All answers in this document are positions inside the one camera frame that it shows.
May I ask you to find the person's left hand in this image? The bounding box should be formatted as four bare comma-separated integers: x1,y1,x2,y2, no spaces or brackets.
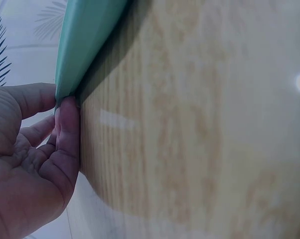
0,83,81,239

